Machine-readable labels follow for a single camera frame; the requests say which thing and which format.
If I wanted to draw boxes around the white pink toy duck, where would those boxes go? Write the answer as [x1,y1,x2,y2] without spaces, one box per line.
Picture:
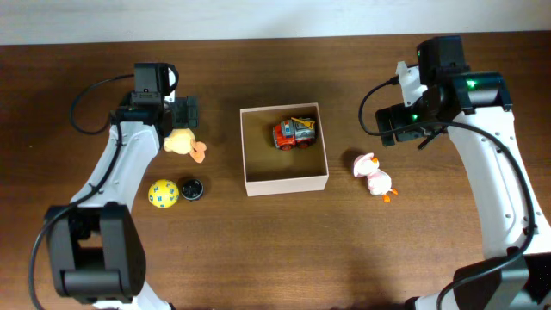
[352,152,398,202]

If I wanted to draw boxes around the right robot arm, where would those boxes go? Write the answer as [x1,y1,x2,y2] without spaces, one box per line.
[375,36,550,309]

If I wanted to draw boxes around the yellow ball blue letters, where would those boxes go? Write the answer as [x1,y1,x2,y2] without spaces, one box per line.
[148,179,180,208]

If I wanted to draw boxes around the pink cardboard box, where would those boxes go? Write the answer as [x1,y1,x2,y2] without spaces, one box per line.
[240,103,329,196]

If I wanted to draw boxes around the red grey toy truck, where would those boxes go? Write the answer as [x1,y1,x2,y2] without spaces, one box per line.
[272,117,317,151]

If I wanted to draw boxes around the black round cap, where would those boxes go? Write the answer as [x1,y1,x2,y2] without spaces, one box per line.
[181,179,204,202]

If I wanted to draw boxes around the right black cable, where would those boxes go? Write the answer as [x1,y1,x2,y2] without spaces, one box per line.
[358,76,537,310]

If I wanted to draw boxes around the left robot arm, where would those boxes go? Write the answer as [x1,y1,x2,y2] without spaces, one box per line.
[28,63,199,309]

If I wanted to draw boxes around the yellow plush duck blue scarf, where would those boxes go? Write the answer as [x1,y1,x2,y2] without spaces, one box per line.
[164,128,207,164]

